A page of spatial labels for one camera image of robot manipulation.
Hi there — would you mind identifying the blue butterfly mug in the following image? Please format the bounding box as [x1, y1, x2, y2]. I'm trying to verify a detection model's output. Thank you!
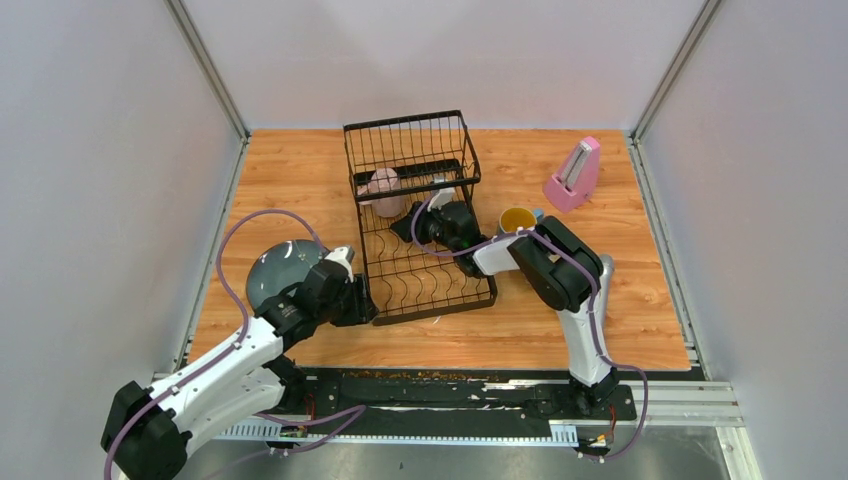
[497, 207, 544, 234]

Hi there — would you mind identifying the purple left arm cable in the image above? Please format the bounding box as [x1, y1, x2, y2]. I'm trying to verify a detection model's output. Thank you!
[103, 209, 329, 480]

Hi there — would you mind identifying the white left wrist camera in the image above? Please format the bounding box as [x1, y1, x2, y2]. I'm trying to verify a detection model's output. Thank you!
[324, 245, 355, 282]

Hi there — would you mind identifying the blue-grey ceramic plate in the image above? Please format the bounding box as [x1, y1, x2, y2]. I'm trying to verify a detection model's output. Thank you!
[246, 239, 323, 309]

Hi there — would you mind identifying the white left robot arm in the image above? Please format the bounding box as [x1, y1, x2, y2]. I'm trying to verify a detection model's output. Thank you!
[101, 239, 376, 479]

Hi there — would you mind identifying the black wire dish rack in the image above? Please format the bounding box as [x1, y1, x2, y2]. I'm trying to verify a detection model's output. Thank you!
[342, 110, 497, 325]

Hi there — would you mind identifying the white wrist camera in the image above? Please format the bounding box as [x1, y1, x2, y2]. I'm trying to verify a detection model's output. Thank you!
[324, 245, 355, 282]
[426, 176, 455, 212]

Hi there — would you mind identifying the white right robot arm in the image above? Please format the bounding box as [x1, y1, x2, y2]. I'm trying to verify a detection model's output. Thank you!
[390, 201, 618, 418]

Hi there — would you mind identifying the pink metronome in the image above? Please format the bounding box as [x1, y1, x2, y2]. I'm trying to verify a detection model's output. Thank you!
[543, 136, 601, 213]

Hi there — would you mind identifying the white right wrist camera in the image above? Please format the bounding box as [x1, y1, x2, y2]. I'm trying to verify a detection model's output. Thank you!
[426, 176, 455, 212]

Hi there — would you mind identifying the pink ceramic mug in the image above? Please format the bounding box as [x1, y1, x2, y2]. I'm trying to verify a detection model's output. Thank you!
[357, 168, 405, 218]

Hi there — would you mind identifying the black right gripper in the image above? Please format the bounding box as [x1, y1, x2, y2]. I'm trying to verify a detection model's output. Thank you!
[393, 198, 461, 253]

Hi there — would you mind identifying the silver microphone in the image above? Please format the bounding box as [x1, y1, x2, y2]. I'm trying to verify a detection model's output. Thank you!
[599, 254, 615, 301]

